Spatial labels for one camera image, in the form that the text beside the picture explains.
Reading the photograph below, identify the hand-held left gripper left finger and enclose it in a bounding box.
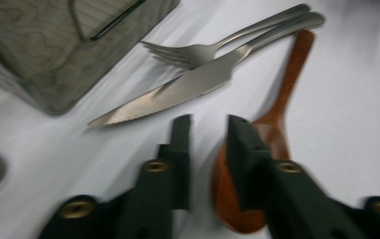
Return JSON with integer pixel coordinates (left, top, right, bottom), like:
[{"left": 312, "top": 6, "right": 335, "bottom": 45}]
[{"left": 116, "top": 114, "right": 192, "bottom": 239}]

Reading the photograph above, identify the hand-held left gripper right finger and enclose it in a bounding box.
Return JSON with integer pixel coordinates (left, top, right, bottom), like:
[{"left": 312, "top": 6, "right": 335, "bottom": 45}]
[{"left": 226, "top": 114, "right": 368, "bottom": 239}]

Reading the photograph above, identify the steel table knife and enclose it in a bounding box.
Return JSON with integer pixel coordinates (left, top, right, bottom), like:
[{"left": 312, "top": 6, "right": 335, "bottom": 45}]
[{"left": 87, "top": 11, "right": 326, "bottom": 128}]

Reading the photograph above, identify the brown wooden spoon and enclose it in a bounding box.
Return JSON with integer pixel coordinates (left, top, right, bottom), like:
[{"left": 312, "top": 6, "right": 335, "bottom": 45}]
[{"left": 211, "top": 29, "right": 315, "bottom": 235}]

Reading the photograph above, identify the steel fork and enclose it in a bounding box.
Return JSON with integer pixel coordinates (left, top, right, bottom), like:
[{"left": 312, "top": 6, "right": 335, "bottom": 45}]
[{"left": 139, "top": 3, "right": 311, "bottom": 71}]

